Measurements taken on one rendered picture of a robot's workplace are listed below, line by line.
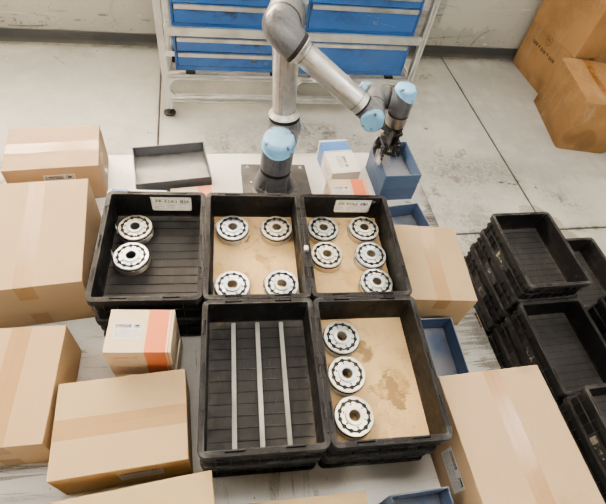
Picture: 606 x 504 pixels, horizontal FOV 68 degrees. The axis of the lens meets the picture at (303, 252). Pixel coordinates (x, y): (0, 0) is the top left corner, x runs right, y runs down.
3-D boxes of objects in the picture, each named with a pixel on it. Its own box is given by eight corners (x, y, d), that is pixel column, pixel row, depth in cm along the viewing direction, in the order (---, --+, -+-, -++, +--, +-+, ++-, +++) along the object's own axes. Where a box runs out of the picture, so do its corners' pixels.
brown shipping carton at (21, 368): (-1, 355, 129) (-27, 329, 116) (82, 350, 132) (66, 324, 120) (-34, 470, 111) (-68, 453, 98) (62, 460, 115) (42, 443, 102)
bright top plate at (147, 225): (118, 217, 144) (118, 215, 144) (151, 214, 146) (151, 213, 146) (117, 242, 138) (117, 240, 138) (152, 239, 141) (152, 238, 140)
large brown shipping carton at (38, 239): (8, 226, 155) (-17, 184, 139) (102, 218, 162) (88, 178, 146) (-12, 331, 132) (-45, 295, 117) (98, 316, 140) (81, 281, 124)
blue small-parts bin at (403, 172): (368, 155, 191) (372, 142, 186) (401, 154, 194) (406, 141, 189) (381, 189, 180) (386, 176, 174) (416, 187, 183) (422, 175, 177)
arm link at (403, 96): (394, 77, 155) (419, 82, 155) (385, 104, 163) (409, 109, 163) (394, 90, 150) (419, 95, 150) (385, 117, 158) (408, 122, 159)
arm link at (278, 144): (256, 173, 165) (259, 142, 154) (263, 151, 174) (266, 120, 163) (288, 180, 165) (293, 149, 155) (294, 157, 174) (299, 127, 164)
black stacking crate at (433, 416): (307, 318, 136) (312, 299, 127) (401, 316, 141) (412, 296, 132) (324, 460, 112) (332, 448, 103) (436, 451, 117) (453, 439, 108)
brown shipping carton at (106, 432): (66, 495, 111) (45, 482, 98) (76, 405, 123) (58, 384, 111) (193, 473, 117) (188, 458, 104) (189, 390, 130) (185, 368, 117)
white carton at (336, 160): (316, 156, 197) (319, 140, 190) (342, 155, 200) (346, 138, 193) (328, 189, 186) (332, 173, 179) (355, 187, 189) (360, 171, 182)
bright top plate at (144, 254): (118, 241, 138) (118, 240, 138) (152, 245, 139) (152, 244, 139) (109, 268, 132) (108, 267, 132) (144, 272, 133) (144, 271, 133)
